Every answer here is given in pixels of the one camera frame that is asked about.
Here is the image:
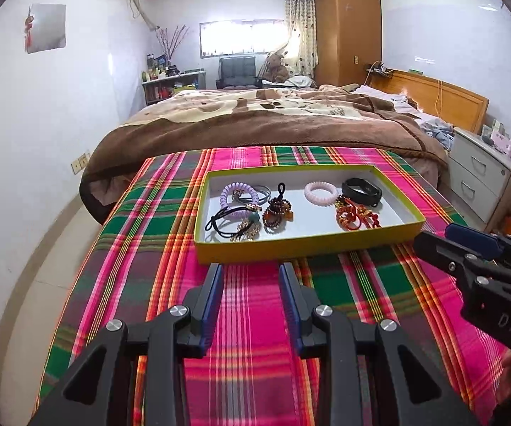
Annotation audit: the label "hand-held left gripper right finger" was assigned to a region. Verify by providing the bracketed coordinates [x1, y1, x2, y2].
[279, 263, 480, 426]

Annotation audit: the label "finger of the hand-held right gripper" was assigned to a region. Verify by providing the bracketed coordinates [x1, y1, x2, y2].
[412, 230, 487, 285]
[444, 223, 502, 260]

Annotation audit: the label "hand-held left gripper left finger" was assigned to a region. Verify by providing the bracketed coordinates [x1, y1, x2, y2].
[27, 263, 225, 426]

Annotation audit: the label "yellow-green tray box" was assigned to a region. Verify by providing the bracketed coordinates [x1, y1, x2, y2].
[193, 165, 427, 266]

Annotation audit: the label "purple spiral hair tie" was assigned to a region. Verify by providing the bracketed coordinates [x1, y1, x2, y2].
[220, 180, 256, 219]

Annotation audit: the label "pink spiral hair tie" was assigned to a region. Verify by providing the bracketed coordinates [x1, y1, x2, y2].
[304, 180, 340, 207]

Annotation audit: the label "white nightstand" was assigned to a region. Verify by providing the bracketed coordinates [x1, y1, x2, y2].
[448, 126, 511, 225]

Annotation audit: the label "black wristband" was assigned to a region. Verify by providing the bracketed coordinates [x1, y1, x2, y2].
[342, 177, 383, 208]

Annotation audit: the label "clutter of small boxes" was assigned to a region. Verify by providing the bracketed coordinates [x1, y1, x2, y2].
[482, 118, 511, 163]

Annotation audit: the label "grey blue clothes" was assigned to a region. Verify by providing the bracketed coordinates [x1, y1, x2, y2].
[419, 121, 456, 139]

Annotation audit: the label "pink green plaid cloth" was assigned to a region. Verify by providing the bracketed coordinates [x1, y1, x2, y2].
[36, 146, 511, 426]

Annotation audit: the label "wooden headboard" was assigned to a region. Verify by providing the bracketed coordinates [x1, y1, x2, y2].
[368, 69, 490, 135]

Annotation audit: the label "bed with brown blanket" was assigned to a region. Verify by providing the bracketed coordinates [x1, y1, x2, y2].
[79, 84, 449, 225]

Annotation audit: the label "white shelf with bottles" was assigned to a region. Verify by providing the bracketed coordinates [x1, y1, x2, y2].
[141, 64, 207, 106]

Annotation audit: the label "grey armchair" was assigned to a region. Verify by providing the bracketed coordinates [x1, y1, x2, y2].
[215, 56, 263, 90]

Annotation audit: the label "wooden wardrobe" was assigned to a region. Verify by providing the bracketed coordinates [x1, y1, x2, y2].
[314, 0, 383, 88]

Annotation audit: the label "brown teddy bear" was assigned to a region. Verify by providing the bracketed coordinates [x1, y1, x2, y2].
[262, 52, 290, 84]

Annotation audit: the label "dried flower branches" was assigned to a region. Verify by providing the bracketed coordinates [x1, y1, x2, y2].
[155, 25, 189, 67]

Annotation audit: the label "window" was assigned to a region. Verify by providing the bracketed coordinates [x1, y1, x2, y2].
[199, 19, 288, 58]

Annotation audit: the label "dotted curtain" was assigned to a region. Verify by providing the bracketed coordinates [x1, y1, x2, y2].
[283, 0, 318, 81]

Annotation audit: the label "gold ornament hair tie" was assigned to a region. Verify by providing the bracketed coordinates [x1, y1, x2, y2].
[231, 222, 263, 242]

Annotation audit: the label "amber bead bracelet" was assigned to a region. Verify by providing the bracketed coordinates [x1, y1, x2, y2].
[262, 208, 294, 232]

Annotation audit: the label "black hair tie teal bead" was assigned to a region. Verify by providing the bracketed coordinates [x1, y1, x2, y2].
[204, 206, 260, 237]

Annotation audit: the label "red knotted hair tie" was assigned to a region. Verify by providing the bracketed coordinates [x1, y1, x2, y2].
[335, 197, 383, 231]

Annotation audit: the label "black brown beaded hair tie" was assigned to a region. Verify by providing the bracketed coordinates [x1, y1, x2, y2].
[262, 182, 292, 214]

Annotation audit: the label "grey hair tie with charm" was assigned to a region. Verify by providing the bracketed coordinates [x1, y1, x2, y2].
[233, 184, 271, 209]

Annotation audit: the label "wall socket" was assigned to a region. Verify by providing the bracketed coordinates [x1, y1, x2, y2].
[71, 151, 91, 175]

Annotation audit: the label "wrapped wall pipe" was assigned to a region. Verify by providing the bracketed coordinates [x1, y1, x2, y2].
[125, 0, 159, 32]

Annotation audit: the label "silver wall panel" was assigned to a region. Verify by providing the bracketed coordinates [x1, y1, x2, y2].
[27, 4, 67, 54]

